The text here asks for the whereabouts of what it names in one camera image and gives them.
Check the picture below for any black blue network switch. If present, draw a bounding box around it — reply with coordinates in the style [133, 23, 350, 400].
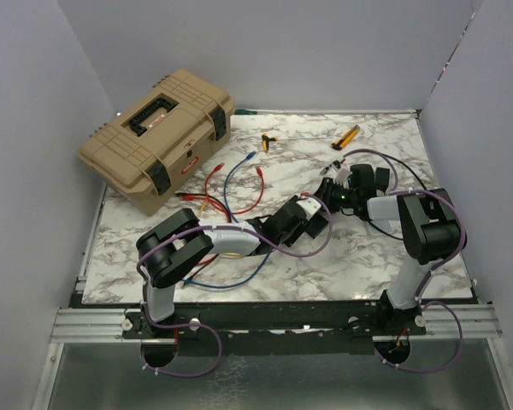
[304, 212, 329, 239]

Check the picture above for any yellow ethernet cable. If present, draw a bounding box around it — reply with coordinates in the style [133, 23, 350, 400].
[199, 198, 240, 260]

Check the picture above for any blue ethernet cable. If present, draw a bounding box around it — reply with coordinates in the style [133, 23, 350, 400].
[222, 151, 257, 223]
[181, 251, 270, 290]

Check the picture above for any long red ethernet cable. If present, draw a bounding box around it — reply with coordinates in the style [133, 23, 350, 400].
[203, 162, 266, 214]

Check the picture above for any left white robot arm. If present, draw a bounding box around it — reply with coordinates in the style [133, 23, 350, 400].
[136, 196, 321, 337]

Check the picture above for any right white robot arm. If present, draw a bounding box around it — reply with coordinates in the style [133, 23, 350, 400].
[315, 164, 467, 334]

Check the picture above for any yellow utility knife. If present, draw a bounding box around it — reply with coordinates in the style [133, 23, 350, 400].
[331, 125, 360, 150]

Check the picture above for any tan plastic toolbox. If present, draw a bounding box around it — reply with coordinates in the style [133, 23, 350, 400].
[78, 68, 234, 215]

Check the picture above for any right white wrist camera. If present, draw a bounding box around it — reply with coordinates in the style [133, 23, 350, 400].
[333, 164, 351, 185]

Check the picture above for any long black loose cable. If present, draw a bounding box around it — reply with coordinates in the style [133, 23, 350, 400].
[320, 153, 428, 241]

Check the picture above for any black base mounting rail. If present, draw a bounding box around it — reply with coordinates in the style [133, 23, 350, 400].
[122, 299, 426, 355]

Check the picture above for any green handled screwdriver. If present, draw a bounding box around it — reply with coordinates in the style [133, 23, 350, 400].
[234, 108, 258, 115]

